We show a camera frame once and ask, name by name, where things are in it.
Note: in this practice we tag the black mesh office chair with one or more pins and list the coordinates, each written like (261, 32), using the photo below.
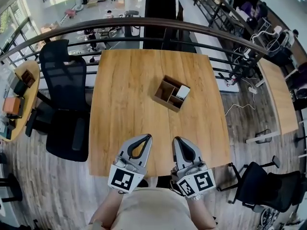
(64, 92)

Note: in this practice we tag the long wooden desk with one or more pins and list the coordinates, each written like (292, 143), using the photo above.
(279, 97)

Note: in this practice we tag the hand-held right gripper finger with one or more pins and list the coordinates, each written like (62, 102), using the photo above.
(178, 157)
(197, 153)

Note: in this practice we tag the wooden compartment container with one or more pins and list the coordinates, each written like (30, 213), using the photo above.
(165, 93)

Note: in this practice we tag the black stool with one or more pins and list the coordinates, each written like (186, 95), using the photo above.
(10, 188)

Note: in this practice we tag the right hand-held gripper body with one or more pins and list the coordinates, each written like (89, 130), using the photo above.
(199, 181)

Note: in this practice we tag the black pillar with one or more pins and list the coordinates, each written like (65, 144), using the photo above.
(160, 13)

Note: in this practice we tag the white power strip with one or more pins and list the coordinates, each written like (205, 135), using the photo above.
(252, 90)

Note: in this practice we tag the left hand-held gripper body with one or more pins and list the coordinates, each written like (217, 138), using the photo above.
(122, 178)

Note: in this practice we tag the person's left forearm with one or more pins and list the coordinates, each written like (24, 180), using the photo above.
(106, 207)

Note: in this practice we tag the black office chair with armrests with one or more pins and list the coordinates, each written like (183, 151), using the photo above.
(268, 190)

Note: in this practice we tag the person's beige shirt torso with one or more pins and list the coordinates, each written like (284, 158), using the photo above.
(153, 210)

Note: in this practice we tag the dark green box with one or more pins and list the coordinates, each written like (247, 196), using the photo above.
(19, 88)

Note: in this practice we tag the orange box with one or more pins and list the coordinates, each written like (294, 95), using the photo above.
(11, 105)

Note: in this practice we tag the dark metal railing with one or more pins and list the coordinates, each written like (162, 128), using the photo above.
(148, 22)

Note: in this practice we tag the round wooden side table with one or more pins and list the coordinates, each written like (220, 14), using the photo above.
(33, 99)

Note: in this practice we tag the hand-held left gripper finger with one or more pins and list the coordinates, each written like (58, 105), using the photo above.
(147, 152)
(127, 146)

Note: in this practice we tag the person's right forearm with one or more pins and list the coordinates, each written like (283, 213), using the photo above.
(202, 212)

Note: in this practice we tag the white remote control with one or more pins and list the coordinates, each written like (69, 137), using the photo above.
(183, 91)

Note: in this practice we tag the small brown wooden box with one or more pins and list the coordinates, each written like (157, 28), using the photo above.
(28, 78)

